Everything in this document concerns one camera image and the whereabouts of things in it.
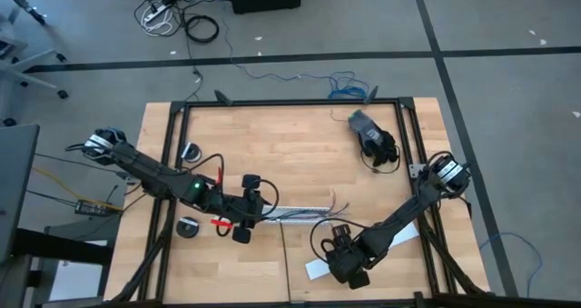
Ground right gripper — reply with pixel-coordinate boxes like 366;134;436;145
320;224;371;291

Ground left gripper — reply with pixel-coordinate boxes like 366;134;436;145
217;174;269;244

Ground white raceway lid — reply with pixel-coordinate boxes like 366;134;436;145
304;220;421;282

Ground white slotted cable raceway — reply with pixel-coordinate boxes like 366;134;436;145
259;204;337;226

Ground bundle of coloured wires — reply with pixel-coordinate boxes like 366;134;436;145
271;201;351;222

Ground dark safety glasses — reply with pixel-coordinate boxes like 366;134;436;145
360;133;402;175

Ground black hub box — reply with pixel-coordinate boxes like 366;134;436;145
74;198;111;218

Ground black desk bar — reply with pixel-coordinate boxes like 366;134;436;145
12;227;115;267

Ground white power strip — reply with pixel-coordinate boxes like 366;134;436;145
142;1;176;28

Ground grey desk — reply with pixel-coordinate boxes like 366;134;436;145
0;124;41;263

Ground grey office chair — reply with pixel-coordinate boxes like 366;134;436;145
0;24;70;128

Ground dark desk leg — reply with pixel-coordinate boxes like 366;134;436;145
0;0;49;26

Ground black camera cable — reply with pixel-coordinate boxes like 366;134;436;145
310;216;378;263
199;152;281;236

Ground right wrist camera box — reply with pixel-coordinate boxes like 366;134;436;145
356;225;391;262

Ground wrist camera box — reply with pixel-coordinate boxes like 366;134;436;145
181;174;218;208
356;225;391;262

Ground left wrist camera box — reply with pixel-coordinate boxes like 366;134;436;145
181;174;218;208

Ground black aluminium table frame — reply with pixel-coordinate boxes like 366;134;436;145
102;85;496;308

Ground black floor cable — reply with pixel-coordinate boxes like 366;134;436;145
182;7;204;102

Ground blue ethernet cable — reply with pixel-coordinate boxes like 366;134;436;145
220;7;372;102

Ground thin blue floor cable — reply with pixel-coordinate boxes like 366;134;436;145
478;231;545;299

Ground yellow floor cable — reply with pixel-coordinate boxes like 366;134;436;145
30;164;124;213

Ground black coiled cable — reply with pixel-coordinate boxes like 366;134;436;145
184;14;221;45

